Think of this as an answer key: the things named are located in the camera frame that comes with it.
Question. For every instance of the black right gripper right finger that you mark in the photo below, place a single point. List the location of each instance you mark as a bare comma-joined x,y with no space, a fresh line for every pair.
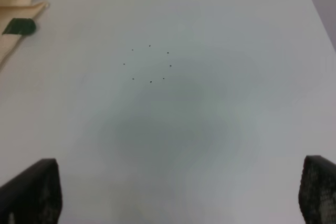
317,190

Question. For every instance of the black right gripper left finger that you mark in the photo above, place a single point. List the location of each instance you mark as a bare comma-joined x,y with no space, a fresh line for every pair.
34,195

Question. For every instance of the white linen bag green handles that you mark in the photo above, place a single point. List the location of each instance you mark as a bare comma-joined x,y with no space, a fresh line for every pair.
18,21

